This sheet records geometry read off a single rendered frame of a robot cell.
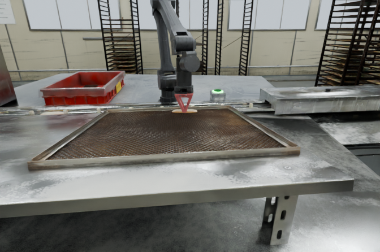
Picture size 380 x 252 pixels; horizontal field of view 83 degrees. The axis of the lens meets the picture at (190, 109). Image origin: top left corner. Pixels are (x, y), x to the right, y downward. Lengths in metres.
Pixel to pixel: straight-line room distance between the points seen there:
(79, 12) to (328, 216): 5.51
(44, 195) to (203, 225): 0.30
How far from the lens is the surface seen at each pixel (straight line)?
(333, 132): 1.03
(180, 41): 0.79
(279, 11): 5.96
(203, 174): 0.36
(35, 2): 6.00
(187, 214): 0.52
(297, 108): 1.07
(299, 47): 6.29
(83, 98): 1.23
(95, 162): 0.43
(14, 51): 6.35
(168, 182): 0.34
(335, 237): 0.57
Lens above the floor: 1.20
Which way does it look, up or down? 21 degrees down
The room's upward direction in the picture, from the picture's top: straight up
